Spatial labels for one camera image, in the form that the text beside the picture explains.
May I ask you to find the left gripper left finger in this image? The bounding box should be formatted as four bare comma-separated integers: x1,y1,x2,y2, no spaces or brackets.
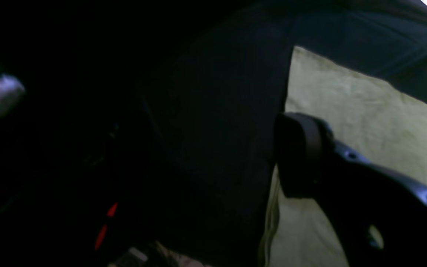
0,74,26,119

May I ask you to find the red clamp bottom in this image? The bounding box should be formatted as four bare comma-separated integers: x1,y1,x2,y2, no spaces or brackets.
94,202,119,251

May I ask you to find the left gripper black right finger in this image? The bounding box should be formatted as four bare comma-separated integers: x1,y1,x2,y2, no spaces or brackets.
274,113,427,267

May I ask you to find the green T-shirt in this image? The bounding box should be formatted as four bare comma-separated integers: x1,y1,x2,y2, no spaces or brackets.
259,47,427,267

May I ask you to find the black table cloth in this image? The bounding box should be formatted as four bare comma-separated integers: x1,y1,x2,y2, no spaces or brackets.
0,0,427,267

